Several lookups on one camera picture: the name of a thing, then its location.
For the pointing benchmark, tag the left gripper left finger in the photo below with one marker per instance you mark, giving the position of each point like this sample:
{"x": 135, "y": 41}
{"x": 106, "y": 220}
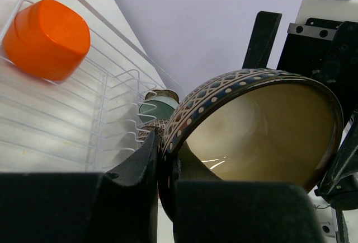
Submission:
{"x": 120, "y": 205}

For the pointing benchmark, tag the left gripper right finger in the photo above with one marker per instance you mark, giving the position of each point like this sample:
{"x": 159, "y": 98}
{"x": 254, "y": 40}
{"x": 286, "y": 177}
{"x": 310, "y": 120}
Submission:
{"x": 208, "y": 209}

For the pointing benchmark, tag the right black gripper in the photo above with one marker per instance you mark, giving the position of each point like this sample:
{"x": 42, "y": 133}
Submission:
{"x": 325, "y": 51}

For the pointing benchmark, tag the brown geometric patterned bowl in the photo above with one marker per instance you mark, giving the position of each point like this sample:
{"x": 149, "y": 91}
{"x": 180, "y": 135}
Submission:
{"x": 159, "y": 124}

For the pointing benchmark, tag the brown glazed bowl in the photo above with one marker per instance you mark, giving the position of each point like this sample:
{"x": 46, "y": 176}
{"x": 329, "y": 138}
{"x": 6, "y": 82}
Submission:
{"x": 252, "y": 125}

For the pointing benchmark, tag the pale green ribbed bowl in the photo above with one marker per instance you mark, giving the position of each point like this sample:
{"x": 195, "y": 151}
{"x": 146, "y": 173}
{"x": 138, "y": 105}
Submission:
{"x": 156, "y": 110}

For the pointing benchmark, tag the orange plastic square bowl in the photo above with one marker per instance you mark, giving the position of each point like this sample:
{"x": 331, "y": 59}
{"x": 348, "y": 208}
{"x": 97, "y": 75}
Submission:
{"x": 47, "y": 40}

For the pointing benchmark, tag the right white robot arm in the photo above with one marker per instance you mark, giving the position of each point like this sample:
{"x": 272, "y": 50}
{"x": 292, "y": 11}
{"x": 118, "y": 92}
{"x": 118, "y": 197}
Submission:
{"x": 301, "y": 119}

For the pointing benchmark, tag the white wire dish rack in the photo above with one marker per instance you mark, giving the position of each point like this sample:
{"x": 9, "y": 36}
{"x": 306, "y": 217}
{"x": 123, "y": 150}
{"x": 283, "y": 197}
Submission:
{"x": 89, "y": 122}

